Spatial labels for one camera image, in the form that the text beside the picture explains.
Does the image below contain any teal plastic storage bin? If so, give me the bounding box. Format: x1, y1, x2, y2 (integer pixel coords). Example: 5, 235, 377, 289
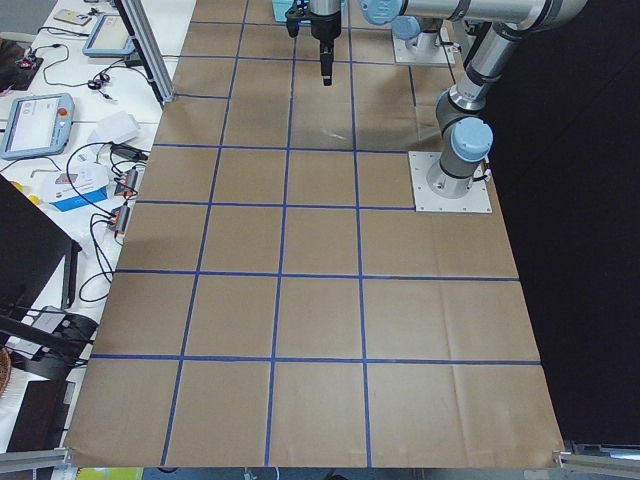
272, 0, 309, 24

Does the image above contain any far blue teach pendant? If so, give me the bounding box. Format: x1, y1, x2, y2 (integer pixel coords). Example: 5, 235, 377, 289
82, 13, 135, 58

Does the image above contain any blue teach pendant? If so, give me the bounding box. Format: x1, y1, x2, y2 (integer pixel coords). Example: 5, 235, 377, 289
1, 93, 75, 160
82, 13, 135, 58

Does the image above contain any black power adapter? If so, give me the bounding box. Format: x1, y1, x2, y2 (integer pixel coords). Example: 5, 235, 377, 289
110, 144, 148, 162

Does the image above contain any brown paper grid mat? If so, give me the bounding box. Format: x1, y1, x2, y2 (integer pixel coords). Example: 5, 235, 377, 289
67, 1, 562, 468

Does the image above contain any blue and white box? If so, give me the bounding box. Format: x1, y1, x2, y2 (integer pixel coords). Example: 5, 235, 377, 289
40, 163, 109, 212

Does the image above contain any near blue teach pendant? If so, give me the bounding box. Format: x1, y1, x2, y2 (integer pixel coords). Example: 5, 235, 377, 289
1, 93, 75, 160

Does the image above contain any black monitor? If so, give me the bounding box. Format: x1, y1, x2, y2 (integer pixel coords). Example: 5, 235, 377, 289
1, 179, 81, 317

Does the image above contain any aluminium frame post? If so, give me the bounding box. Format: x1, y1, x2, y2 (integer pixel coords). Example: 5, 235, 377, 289
115, 0, 175, 106

